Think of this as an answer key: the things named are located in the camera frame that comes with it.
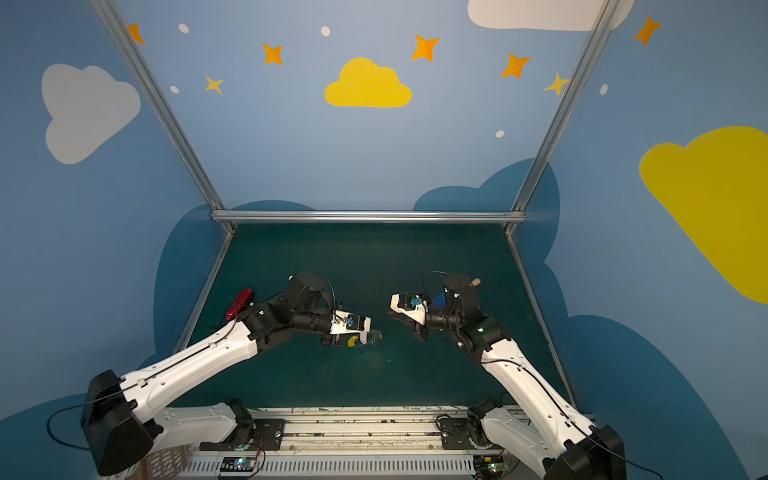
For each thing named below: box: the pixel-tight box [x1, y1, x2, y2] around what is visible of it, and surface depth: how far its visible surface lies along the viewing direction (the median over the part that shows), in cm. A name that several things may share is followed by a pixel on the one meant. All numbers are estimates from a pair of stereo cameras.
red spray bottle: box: [226, 287, 253, 321], surface depth 97 cm
